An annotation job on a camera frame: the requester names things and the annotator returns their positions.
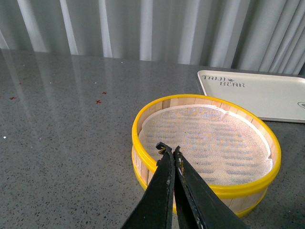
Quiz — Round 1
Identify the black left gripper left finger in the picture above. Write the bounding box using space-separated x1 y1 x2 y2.
122 142 175 229

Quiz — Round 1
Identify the cream rectangular bear tray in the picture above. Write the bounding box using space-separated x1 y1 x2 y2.
198 70 305 123

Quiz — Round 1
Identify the grey pleated curtain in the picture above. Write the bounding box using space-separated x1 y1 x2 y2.
0 0 305 75

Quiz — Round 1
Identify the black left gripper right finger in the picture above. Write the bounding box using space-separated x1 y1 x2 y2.
173 146 249 229

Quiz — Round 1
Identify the white steamer liner cloth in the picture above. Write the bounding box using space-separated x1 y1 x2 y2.
139 105 273 186

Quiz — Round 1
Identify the yellow rimmed wooden steamer basket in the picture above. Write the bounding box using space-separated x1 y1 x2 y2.
132 94 281 217

